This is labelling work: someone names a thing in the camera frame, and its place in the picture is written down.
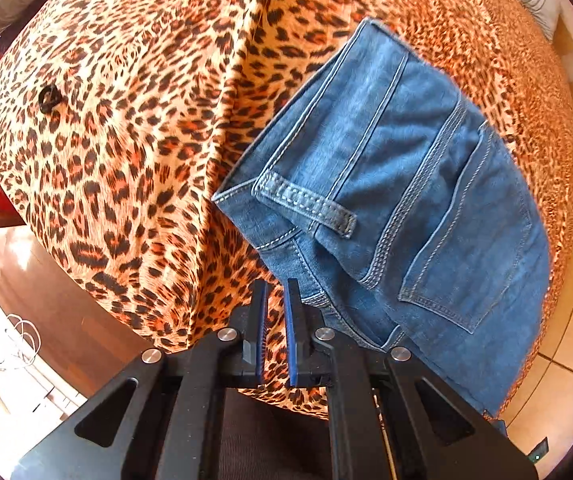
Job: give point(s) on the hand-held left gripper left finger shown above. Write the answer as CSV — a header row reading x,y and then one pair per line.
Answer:
x,y
261,330

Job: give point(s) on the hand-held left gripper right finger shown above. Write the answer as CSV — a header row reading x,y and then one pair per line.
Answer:
x,y
294,330

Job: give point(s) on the blue denim pants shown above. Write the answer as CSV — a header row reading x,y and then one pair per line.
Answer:
x,y
406,185

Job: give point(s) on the dark cloth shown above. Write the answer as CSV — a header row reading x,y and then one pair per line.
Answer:
x,y
266,440

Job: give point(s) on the leopard print blanket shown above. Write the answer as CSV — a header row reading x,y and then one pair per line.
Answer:
x,y
156,110

